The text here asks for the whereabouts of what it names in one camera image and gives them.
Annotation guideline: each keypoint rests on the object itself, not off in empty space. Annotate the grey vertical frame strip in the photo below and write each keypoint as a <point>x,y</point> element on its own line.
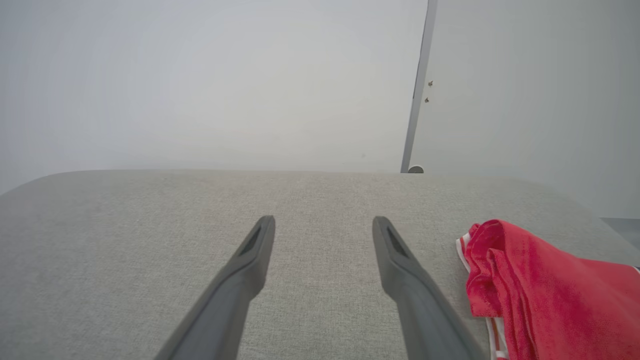
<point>419,85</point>

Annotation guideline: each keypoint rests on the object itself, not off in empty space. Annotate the small round grey stopper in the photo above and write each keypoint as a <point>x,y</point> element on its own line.
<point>415,169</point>

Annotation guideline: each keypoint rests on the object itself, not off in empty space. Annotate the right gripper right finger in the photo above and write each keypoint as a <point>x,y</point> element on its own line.
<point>420,300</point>

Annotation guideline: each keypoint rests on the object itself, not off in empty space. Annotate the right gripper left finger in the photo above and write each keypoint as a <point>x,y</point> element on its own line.
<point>225,300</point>

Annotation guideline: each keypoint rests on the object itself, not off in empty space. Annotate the red and white garment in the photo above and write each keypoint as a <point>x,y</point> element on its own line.
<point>560,300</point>

